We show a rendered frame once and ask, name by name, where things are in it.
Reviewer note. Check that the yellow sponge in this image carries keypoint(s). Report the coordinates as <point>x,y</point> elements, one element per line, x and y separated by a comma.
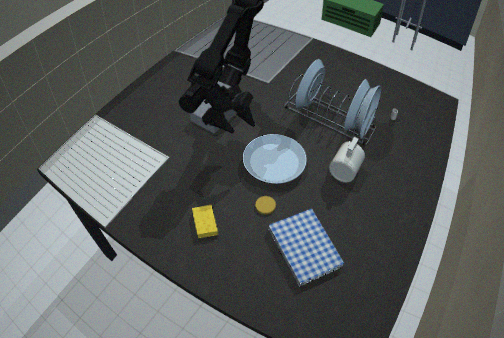
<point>205,221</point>

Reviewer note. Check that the light blue plate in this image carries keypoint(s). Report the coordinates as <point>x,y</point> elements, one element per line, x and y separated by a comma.
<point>363,118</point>
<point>274,158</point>
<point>357,102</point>
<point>308,83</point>

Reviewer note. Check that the grey cylinder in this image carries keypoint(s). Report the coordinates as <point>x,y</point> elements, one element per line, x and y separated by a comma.
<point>394,114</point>

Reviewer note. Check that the white ribbed draining mat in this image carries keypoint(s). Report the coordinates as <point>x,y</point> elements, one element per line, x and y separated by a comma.
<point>101,168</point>

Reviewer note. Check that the white mug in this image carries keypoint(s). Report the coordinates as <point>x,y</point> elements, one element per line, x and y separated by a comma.
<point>346,164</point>

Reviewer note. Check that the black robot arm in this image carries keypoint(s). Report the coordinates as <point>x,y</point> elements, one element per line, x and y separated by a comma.
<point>210,61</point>

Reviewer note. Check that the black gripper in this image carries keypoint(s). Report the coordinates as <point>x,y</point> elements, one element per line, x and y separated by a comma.
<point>221,103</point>

